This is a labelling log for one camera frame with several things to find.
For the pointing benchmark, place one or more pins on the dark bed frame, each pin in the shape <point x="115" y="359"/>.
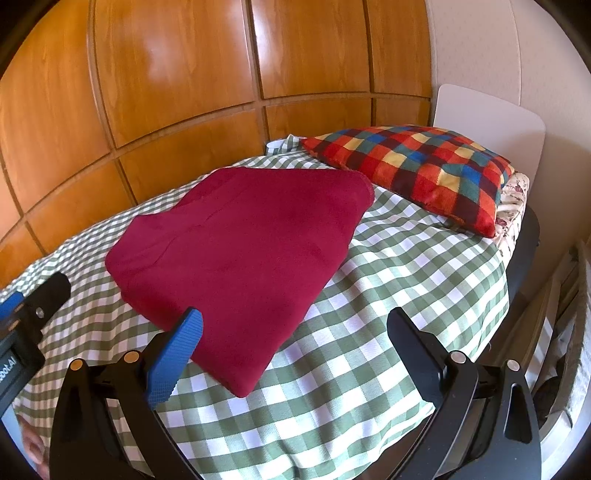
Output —
<point x="524" y="258"/>

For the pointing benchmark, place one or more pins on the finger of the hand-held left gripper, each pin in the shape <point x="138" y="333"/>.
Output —
<point x="11" y="307"/>
<point x="48" y="300"/>

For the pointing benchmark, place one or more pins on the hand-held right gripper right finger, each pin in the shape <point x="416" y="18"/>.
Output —
<point x="413" y="356"/>

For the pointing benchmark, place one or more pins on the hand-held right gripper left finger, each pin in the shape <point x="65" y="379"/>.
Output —
<point x="178" y="356"/>

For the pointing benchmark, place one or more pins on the person's left hand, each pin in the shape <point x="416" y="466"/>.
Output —
<point x="37" y="447"/>

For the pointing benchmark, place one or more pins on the maroon fleece garment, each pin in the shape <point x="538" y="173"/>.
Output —
<point x="240" y="258"/>

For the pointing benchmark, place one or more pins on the wooden panelled wardrobe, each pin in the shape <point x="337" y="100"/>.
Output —
<point x="161" y="92"/>

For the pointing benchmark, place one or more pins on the floral mattress sheet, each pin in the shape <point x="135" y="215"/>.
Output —
<point x="511" y="207"/>

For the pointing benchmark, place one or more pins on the white headboard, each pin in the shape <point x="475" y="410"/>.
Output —
<point x="489" y="120"/>

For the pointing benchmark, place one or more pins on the green checked bedsheet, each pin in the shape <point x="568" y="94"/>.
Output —
<point x="392" y="286"/>

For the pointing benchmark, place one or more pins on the multicolour checked pillow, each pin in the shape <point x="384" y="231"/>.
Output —
<point x="415" y="170"/>

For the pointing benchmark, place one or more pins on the white slatted frame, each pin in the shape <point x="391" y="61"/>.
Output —
<point x="565" y="341"/>

